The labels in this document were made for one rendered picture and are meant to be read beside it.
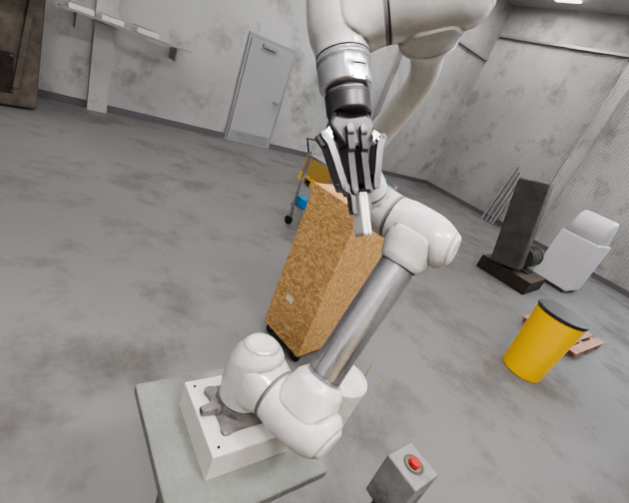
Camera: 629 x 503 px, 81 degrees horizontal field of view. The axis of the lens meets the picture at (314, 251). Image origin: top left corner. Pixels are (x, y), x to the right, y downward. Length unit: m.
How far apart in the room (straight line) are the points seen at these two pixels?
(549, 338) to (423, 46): 3.66
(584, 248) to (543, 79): 5.81
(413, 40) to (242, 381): 0.91
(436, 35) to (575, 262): 7.55
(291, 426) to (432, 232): 0.62
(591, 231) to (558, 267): 0.83
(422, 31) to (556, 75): 11.75
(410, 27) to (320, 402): 0.85
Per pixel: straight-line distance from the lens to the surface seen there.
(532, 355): 4.24
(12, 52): 6.94
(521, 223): 6.70
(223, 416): 1.25
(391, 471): 1.33
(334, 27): 0.66
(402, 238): 1.00
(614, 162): 11.33
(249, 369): 1.10
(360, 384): 2.37
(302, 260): 2.55
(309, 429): 1.05
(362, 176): 0.62
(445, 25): 0.69
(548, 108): 12.17
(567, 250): 8.15
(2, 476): 2.20
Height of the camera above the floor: 1.84
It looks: 24 degrees down
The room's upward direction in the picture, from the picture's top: 22 degrees clockwise
